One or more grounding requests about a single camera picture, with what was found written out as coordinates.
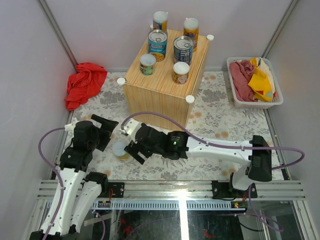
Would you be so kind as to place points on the white corner connector back-right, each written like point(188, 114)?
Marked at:
point(210, 37)

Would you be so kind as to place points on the fruit can silver bottom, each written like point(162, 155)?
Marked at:
point(180, 72)

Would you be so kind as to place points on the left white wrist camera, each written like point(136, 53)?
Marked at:
point(71, 126)

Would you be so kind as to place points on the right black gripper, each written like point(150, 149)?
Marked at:
point(131, 149)

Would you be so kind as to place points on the small green white-lid can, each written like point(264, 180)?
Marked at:
point(147, 64)

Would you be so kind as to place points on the red crumpled cloth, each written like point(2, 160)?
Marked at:
point(84, 84)

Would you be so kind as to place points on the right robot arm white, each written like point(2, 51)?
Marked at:
point(254, 156)

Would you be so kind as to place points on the Progresso chicken noodle can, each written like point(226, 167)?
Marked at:
point(157, 44)

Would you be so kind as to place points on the white corner connector front-left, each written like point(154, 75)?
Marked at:
point(121, 81)

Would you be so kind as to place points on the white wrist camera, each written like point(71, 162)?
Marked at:
point(131, 128)
point(71, 126)

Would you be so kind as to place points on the short yellow silver-top can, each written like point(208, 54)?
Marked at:
point(119, 152)

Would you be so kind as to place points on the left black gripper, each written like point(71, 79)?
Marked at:
point(106, 130)

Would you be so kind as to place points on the pink cloth in basket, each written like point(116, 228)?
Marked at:
point(242, 72)

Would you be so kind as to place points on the white plastic basket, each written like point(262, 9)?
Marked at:
point(277, 100)

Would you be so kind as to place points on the tall yellow congee can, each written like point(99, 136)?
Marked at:
point(191, 29)

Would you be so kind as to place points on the white corner connector front-right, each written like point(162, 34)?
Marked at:
point(190, 99)

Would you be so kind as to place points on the aluminium mounting rail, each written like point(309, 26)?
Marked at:
point(278, 190)

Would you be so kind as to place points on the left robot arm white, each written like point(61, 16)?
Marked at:
point(76, 190)

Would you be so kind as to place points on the wooden grain cabinet box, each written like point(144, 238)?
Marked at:
point(158, 93)

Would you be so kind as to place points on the white cloth in basket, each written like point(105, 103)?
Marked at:
point(261, 65)

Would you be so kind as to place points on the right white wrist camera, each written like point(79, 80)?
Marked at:
point(131, 128)

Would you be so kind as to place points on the dark blue soup can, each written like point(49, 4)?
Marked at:
point(183, 49)

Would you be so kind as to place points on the yellow cloth in basket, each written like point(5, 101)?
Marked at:
point(260, 84)

